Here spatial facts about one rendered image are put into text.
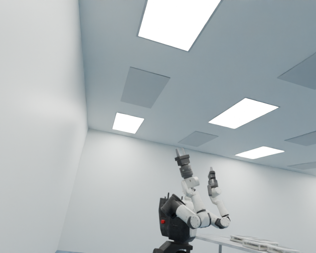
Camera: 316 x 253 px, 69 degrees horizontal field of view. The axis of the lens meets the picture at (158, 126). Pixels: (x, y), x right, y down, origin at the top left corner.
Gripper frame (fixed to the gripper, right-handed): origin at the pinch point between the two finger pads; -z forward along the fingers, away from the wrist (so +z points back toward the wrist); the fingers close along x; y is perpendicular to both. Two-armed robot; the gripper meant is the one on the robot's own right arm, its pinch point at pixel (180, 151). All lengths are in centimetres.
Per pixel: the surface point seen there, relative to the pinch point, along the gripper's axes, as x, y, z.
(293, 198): 608, -307, 163
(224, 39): 88, 11, -103
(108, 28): -7, -51, -151
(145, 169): 191, -413, -33
